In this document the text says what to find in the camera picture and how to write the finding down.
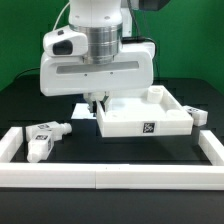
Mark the white U-shaped fence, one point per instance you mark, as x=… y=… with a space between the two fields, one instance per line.
x=112 y=176

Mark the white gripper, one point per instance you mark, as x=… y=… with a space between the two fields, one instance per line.
x=71 y=64

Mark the white square tabletop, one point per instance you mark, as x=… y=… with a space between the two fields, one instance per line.
x=144 y=112

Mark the white sheet with tags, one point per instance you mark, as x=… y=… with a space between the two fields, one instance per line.
x=81 y=111

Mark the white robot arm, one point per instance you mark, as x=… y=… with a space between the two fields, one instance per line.
x=109 y=20

